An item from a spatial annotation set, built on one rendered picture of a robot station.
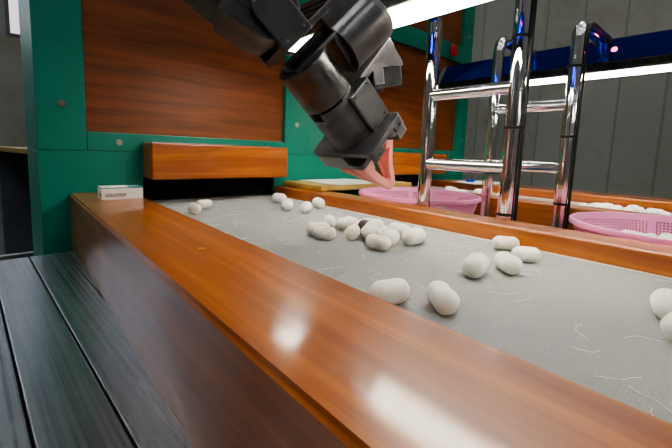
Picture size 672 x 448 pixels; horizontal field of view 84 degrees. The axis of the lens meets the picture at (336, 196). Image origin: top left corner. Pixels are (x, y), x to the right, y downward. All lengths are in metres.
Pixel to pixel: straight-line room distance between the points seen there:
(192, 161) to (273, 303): 0.58
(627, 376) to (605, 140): 2.39
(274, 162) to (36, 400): 0.63
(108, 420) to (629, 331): 0.36
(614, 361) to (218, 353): 0.22
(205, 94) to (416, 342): 0.76
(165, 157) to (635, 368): 0.71
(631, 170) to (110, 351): 2.51
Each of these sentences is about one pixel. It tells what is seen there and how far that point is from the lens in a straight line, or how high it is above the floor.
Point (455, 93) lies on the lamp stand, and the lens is 0.66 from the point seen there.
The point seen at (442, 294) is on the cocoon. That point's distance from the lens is 0.28.
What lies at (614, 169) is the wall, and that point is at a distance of 2.62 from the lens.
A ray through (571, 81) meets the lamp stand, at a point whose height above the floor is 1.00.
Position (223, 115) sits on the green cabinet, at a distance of 0.89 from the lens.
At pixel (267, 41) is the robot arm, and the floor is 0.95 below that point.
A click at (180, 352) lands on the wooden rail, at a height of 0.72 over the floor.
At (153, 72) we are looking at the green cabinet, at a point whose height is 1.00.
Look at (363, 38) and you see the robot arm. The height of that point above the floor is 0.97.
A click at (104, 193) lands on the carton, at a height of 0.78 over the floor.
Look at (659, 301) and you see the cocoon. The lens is 0.37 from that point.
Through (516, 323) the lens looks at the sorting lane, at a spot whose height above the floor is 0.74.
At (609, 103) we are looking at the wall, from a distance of 2.65.
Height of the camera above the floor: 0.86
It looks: 7 degrees down
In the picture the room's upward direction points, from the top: 2 degrees clockwise
